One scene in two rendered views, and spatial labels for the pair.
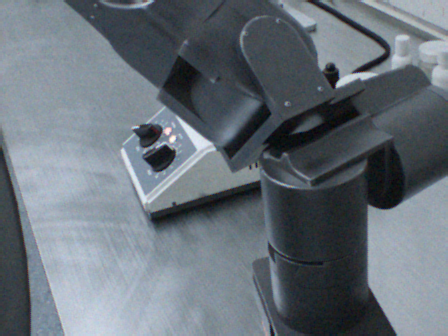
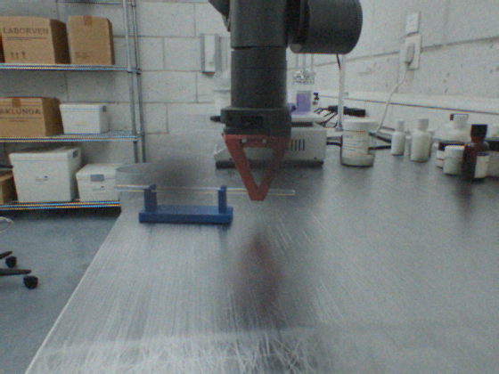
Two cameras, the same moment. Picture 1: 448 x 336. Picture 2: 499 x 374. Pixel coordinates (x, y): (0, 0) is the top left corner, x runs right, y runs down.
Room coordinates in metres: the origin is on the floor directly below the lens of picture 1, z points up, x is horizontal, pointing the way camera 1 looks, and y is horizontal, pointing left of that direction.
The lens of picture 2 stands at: (-0.13, -0.13, 0.90)
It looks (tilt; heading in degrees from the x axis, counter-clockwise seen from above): 14 degrees down; 12
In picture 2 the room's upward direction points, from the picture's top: straight up
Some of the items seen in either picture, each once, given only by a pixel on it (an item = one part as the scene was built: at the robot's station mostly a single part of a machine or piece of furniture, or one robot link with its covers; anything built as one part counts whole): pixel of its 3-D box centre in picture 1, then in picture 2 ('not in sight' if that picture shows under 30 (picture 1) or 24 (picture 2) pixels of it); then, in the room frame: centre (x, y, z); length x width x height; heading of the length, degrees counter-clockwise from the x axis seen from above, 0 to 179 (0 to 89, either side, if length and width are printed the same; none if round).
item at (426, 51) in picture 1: (436, 66); (421, 142); (0.78, -0.29, 0.78); 0.05 x 0.05 x 0.05
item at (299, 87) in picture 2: not in sight; (298, 94); (0.66, -0.05, 0.87); 0.06 x 0.05 x 0.08; 4
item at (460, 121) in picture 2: not in sight; (457, 139); (0.70, -0.34, 0.79); 0.03 x 0.03 x 0.09
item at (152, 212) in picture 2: not in sight; (186, 202); (0.29, 0.03, 0.77); 0.10 x 0.03 x 0.04; 97
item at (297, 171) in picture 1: (323, 190); (265, 23); (0.30, -0.05, 0.95); 0.07 x 0.06 x 0.07; 120
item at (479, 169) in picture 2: not in sight; (476, 152); (0.56, -0.33, 0.79); 0.03 x 0.03 x 0.08
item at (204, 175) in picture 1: (224, 135); (273, 140); (0.66, 0.00, 0.79); 0.22 x 0.13 x 0.08; 105
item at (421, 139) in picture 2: (445, 78); (421, 139); (0.72, -0.28, 0.79); 0.03 x 0.03 x 0.08
